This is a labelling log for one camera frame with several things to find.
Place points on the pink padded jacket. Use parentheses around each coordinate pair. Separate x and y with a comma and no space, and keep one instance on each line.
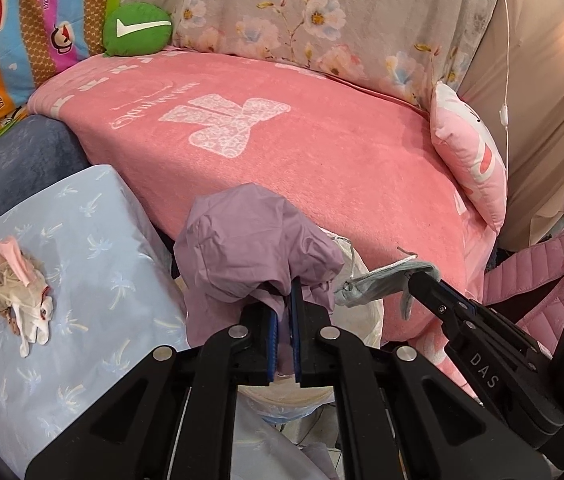
(526,270)

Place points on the striped cartoon printed blanket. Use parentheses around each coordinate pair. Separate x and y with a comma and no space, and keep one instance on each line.
(37,25)

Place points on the grey face mask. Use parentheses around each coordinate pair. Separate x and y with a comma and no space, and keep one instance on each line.
(361,285)

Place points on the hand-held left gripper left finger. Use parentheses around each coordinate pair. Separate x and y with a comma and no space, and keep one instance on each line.
(272,340)

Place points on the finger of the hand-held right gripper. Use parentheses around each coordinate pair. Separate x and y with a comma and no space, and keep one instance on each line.
(461,301)
(436,300)

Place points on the light blue patterned tablecloth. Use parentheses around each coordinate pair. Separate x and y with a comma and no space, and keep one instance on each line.
(87,260)

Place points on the blue-grey sofa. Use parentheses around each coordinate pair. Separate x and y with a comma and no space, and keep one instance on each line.
(22,160)

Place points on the grey floral blanket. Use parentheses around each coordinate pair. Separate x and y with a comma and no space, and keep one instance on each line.
(262,5)

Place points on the purple cloth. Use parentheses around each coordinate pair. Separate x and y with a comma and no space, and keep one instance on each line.
(242,245)

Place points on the pink printed pillow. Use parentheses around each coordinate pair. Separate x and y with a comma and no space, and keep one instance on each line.
(471,160)

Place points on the green round cushion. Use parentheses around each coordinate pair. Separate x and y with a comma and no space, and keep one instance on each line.
(132,40)

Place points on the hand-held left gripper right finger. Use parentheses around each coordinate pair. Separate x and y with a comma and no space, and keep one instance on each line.
(296,345)

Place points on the pink paper scrap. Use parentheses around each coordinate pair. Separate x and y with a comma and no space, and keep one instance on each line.
(12,257)

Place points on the beige cloth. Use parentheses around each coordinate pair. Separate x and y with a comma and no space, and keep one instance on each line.
(551,110)

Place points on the pink blanket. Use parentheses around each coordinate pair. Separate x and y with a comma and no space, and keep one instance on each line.
(337,160)

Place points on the white crumpled tissue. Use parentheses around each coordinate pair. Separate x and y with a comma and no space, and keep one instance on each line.
(37,320)

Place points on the trash bin with white liner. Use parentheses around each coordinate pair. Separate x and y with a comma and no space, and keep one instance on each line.
(361,320)

